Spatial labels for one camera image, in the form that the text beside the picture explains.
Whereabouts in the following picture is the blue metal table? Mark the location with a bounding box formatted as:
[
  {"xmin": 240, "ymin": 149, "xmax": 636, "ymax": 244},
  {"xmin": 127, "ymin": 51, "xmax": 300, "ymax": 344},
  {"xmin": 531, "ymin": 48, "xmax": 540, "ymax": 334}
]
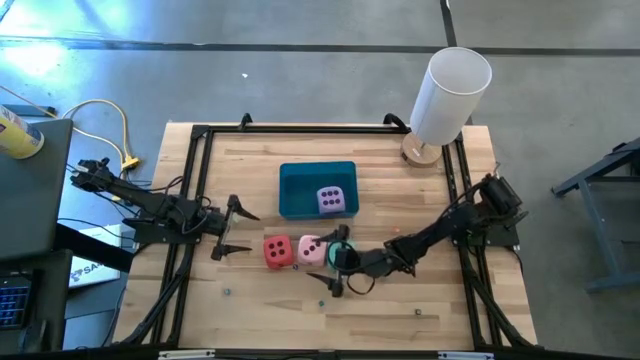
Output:
[{"xmin": 551, "ymin": 136, "xmax": 640, "ymax": 294}]

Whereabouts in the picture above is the white shade table lamp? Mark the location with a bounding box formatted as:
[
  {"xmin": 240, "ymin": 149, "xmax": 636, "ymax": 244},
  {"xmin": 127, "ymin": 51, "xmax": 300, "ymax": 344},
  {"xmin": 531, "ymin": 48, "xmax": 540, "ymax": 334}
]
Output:
[{"xmin": 400, "ymin": 46, "xmax": 494, "ymax": 169}]

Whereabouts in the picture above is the dark grey side table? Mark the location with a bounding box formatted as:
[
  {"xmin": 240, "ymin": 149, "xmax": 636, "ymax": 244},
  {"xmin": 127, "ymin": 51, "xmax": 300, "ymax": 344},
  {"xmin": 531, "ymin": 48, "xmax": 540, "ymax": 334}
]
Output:
[{"xmin": 0, "ymin": 118, "xmax": 74, "ymax": 262}]

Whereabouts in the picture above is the black backlit keyboard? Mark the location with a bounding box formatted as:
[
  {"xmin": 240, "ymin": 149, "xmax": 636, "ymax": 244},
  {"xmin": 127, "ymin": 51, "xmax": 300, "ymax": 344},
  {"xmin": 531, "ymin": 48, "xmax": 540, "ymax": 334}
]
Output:
[{"xmin": 0, "ymin": 282, "xmax": 33, "ymax": 332}]

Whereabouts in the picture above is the green foam die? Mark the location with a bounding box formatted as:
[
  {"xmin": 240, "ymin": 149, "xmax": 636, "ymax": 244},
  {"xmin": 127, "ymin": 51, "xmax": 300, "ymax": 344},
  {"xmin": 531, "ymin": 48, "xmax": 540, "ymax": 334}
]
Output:
[{"xmin": 325, "ymin": 238, "xmax": 358, "ymax": 274}]

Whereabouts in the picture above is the purple foam die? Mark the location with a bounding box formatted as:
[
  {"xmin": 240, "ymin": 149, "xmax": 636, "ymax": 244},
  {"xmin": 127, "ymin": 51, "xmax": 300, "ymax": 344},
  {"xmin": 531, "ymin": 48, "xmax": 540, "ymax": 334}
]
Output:
[{"xmin": 316, "ymin": 185, "xmax": 347, "ymax": 216}]

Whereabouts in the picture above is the black aluminium table frame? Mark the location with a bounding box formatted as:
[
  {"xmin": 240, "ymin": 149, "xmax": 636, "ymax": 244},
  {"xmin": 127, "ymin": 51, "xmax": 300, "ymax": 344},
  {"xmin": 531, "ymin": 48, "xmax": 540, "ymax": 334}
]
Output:
[{"xmin": 112, "ymin": 113, "xmax": 539, "ymax": 360}]

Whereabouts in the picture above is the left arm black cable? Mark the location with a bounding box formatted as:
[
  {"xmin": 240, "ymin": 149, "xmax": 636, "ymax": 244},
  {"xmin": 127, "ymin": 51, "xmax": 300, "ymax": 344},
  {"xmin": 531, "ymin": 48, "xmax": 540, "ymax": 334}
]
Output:
[{"xmin": 149, "ymin": 173, "xmax": 212, "ymax": 237}]

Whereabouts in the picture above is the pink foam die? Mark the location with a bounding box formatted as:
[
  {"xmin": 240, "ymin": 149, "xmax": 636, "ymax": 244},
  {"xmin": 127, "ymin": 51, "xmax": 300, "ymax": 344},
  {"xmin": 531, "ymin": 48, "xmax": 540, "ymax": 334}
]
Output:
[{"xmin": 296, "ymin": 234, "xmax": 329, "ymax": 268}]

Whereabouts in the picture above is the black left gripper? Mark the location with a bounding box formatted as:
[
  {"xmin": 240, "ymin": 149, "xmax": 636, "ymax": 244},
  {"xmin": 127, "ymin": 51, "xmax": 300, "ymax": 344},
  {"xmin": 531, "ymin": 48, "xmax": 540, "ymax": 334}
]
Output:
[{"xmin": 202, "ymin": 195, "xmax": 261, "ymax": 261}]

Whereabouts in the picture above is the blue plastic bin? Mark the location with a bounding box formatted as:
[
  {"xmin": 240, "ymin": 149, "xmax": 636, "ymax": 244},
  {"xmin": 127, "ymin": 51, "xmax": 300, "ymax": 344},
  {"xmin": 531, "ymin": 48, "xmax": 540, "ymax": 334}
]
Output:
[{"xmin": 278, "ymin": 160, "xmax": 361, "ymax": 222}]

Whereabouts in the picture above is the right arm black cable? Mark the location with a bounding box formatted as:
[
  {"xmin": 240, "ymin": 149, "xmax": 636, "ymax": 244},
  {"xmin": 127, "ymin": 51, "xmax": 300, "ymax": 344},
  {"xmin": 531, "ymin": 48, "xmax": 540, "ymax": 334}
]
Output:
[{"xmin": 343, "ymin": 272, "xmax": 377, "ymax": 297}]

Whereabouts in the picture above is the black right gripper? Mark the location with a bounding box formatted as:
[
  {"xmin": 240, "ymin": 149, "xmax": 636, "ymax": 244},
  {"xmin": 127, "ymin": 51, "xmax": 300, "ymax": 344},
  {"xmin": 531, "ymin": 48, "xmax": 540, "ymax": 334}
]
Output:
[{"xmin": 305, "ymin": 224, "xmax": 390, "ymax": 299}]

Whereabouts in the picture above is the silver frame bracket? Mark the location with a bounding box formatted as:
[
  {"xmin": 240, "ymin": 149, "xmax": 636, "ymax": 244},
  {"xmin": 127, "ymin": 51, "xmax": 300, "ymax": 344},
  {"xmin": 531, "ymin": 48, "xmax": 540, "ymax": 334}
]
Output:
[
  {"xmin": 158, "ymin": 349, "xmax": 217, "ymax": 360},
  {"xmin": 438, "ymin": 351, "xmax": 495, "ymax": 360}
]

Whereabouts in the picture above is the yellow canister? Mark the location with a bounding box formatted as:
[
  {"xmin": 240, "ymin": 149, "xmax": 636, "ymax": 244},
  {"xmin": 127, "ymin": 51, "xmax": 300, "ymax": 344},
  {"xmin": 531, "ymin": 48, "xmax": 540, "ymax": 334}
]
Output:
[{"xmin": 0, "ymin": 104, "xmax": 46, "ymax": 161}]

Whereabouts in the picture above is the red foam die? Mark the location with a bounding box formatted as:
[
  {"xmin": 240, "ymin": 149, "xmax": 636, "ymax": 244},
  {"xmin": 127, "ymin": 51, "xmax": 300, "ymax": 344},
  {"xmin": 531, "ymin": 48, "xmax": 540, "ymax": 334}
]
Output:
[{"xmin": 263, "ymin": 234, "xmax": 296, "ymax": 271}]

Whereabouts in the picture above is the yellow cable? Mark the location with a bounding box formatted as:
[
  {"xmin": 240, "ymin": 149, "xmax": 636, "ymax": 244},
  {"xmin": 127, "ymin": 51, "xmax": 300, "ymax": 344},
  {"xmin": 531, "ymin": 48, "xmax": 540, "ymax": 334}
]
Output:
[{"xmin": 0, "ymin": 84, "xmax": 143, "ymax": 174}]

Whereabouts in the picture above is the white printed box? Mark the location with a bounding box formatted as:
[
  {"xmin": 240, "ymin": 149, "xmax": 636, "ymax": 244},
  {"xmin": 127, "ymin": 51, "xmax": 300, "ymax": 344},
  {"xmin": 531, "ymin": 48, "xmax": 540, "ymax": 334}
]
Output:
[{"xmin": 68, "ymin": 224, "xmax": 124, "ymax": 290}]

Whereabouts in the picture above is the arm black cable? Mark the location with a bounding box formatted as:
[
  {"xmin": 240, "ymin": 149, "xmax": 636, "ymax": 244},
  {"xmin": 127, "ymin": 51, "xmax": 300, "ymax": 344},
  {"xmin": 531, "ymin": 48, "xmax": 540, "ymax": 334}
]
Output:
[
  {"xmin": 343, "ymin": 272, "xmax": 377, "ymax": 297},
  {"xmin": 149, "ymin": 173, "xmax": 212, "ymax": 237}
]

